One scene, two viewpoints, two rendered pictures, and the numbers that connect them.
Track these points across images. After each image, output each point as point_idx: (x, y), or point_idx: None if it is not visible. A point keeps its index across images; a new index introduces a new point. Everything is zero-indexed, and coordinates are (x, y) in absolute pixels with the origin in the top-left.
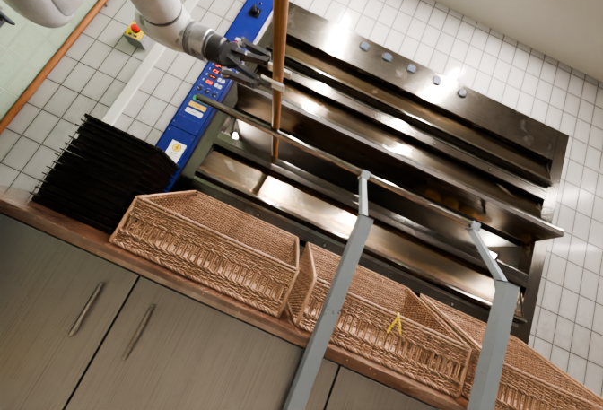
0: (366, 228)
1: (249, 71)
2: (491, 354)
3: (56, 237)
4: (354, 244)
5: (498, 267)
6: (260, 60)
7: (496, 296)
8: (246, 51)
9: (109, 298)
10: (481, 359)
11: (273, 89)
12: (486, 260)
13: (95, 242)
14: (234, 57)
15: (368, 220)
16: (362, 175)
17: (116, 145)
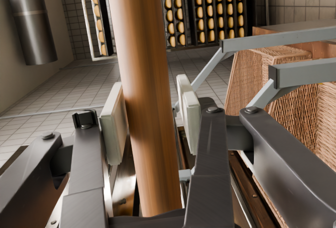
0: (287, 64)
1: (212, 138)
2: (281, 34)
3: None
4: (318, 62)
5: (209, 62)
6: (102, 149)
7: (236, 47)
8: (72, 193)
9: None
10: (288, 41)
11: (176, 179)
12: (205, 74)
13: None
14: (186, 216)
15: (276, 66)
16: (187, 174)
17: None
